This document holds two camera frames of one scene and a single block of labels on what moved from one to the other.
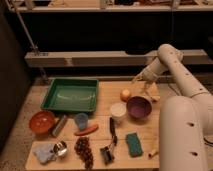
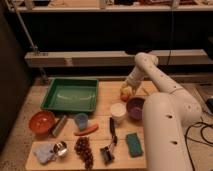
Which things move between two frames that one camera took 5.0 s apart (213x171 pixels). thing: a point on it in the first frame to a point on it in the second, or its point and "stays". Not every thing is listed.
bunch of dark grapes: [82, 149] stays
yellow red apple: [125, 95] stays
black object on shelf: [138, 49] stays
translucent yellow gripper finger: [138, 77] to [124, 87]
